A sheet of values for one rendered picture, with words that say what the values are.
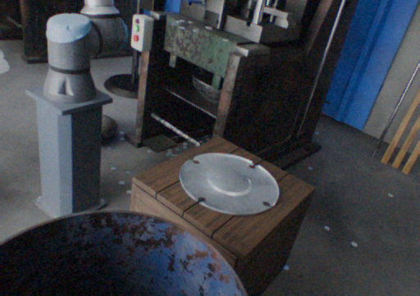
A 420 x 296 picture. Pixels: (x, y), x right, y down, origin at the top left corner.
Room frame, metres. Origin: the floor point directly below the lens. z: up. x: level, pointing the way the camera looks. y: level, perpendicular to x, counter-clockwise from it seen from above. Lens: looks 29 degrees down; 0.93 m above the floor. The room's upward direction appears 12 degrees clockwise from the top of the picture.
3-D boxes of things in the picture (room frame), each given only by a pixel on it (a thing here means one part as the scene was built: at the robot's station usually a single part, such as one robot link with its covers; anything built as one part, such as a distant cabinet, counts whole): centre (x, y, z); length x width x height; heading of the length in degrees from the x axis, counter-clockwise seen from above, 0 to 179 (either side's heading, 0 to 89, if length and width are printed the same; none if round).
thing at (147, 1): (1.62, 0.37, 0.62); 0.10 x 0.06 x 0.20; 52
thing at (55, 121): (1.01, 0.46, 0.23); 0.19 x 0.19 x 0.45; 59
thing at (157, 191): (0.85, -0.08, 0.18); 0.40 x 0.38 x 0.35; 147
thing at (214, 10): (1.47, 0.09, 0.72); 0.25 x 0.14 x 0.14; 142
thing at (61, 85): (1.01, 0.46, 0.50); 0.15 x 0.15 x 0.10
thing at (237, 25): (1.61, -0.02, 0.68); 0.45 x 0.30 x 0.06; 52
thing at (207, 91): (1.61, -0.02, 0.36); 0.34 x 0.34 x 0.10
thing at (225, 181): (0.85, -0.08, 0.35); 0.29 x 0.29 x 0.01
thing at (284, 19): (1.50, -0.15, 0.76); 0.17 x 0.06 x 0.10; 52
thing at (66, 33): (1.02, 0.46, 0.62); 0.13 x 0.12 x 0.14; 158
